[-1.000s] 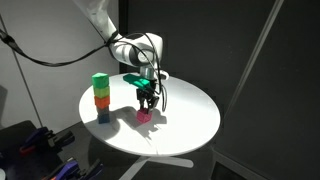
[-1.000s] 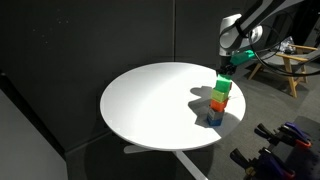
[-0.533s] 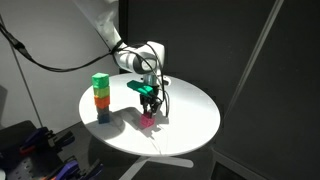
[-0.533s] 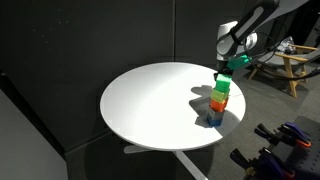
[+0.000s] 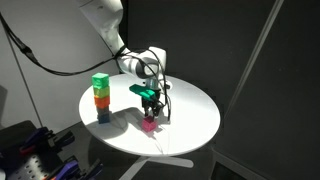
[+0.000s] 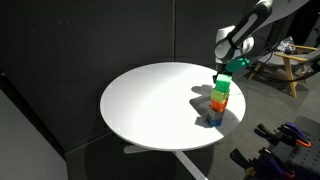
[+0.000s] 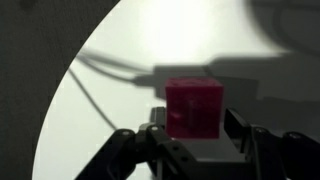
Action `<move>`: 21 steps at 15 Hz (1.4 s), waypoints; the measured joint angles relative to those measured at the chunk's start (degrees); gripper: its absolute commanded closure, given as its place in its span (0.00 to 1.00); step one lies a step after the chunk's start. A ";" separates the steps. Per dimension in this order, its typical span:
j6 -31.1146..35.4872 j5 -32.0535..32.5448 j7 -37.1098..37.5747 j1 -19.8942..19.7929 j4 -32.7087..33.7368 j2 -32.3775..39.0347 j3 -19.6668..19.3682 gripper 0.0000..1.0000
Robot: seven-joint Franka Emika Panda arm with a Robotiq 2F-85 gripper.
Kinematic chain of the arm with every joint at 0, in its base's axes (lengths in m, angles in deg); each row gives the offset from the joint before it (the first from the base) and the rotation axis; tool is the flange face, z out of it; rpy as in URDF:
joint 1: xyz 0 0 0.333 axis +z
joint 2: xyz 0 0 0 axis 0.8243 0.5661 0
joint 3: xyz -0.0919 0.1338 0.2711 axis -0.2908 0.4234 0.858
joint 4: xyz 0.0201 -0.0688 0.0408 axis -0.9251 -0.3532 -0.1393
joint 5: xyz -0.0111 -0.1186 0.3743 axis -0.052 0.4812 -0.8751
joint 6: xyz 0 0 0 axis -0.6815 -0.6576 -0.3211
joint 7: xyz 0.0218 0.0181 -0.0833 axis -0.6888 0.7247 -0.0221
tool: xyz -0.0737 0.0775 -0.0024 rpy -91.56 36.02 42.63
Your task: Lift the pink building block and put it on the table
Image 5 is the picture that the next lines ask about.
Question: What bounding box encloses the pink building block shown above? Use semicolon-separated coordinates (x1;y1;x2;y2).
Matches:
141;115;159;133

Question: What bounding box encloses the green building block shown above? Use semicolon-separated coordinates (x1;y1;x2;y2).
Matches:
91;72;111;90

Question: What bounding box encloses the grey building block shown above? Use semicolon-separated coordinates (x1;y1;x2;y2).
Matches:
96;105;111;116

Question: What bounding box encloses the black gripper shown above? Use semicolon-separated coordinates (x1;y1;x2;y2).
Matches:
141;96;165;118

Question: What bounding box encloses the lime building block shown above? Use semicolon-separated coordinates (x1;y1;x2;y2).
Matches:
92;85;111;99

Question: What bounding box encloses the blue building block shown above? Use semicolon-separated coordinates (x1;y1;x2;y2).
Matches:
97;112;112;125

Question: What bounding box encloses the orange building block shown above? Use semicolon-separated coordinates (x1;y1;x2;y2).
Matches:
93;95;111;110

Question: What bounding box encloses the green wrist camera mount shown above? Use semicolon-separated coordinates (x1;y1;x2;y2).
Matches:
128;83;158;101

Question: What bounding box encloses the white table base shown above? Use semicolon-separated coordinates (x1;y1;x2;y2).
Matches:
117;154;195;180

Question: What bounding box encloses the black cable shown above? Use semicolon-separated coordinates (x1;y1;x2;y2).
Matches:
0;12;173;122

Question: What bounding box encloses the purple orange spring clamp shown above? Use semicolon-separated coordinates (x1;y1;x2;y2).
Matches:
49;157;105;180
18;126;76;155

